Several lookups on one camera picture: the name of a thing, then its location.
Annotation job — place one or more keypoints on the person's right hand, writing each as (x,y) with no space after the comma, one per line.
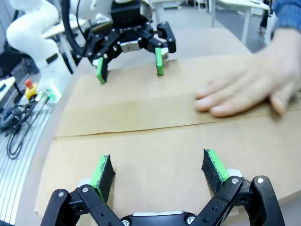
(254,87)

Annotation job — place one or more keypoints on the green lit electronic module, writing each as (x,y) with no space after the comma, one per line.
(50,94)

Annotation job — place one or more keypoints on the yellow red emergency stop button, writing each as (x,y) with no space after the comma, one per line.
(30,93)

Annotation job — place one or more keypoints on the large brown cardboard box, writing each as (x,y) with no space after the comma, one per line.
(152,113)

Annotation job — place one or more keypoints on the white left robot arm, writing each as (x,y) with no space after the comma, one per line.
(30,35)

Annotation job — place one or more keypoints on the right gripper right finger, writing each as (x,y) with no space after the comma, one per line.
(214,169)

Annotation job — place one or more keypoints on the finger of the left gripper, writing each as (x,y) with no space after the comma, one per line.
(101,70)
(160,61)

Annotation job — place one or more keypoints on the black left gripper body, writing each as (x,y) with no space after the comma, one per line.
(127,18)

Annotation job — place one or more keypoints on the white table with grey leg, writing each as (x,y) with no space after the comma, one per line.
(244,5)

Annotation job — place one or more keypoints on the person's right forearm denim sleeve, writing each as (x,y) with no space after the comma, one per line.
(289,14)

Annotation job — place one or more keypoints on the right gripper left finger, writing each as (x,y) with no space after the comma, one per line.
(103,179)

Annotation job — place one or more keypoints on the white control device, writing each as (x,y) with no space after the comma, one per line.
(5,86)

